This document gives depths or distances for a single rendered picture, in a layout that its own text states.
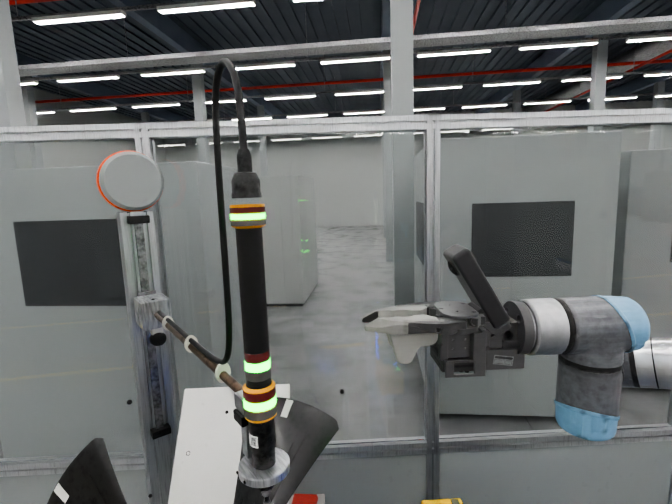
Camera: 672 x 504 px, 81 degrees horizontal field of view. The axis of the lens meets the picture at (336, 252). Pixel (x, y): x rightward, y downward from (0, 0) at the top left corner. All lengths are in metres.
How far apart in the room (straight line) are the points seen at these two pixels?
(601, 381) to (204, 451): 0.81
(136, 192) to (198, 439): 0.64
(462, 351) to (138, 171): 0.92
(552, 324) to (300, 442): 0.45
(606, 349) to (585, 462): 1.16
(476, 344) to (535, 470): 1.17
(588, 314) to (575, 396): 0.12
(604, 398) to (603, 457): 1.14
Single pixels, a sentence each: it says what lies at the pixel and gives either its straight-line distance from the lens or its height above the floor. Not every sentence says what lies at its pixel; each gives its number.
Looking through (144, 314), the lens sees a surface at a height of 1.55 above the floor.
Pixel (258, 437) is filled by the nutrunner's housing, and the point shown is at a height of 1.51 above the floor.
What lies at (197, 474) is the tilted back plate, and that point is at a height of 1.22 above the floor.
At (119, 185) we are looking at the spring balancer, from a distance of 1.17.
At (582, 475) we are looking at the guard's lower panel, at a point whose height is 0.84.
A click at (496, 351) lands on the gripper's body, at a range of 0.58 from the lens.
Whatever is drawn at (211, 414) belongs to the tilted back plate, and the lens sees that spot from 1.07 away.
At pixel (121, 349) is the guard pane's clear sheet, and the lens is 1.46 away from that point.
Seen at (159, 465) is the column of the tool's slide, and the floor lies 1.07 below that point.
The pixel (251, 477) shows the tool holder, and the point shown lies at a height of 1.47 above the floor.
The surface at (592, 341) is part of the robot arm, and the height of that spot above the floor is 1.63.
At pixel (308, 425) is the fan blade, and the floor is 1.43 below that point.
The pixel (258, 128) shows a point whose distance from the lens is 1.23.
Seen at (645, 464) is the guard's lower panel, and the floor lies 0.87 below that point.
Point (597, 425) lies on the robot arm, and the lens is 0.67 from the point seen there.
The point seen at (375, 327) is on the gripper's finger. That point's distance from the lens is 0.51.
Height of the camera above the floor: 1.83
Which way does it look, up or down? 8 degrees down
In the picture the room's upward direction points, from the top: 2 degrees counter-clockwise
